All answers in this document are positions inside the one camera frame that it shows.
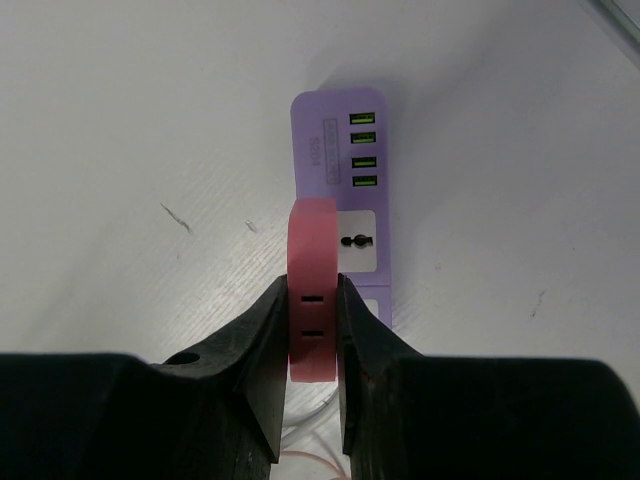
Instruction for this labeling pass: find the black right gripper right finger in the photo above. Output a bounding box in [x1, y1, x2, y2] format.
[337, 277, 639, 479]

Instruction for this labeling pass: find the purple power strip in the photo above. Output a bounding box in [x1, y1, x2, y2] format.
[290, 87, 392, 326]

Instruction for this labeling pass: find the pink plug adapter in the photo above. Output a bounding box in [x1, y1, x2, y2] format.
[287, 198, 338, 383]

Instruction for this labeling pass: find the aluminium mounting rail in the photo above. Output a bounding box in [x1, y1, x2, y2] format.
[582, 0, 639, 58]

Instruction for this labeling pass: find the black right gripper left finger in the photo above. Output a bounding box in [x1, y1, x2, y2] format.
[1, 277, 288, 479]

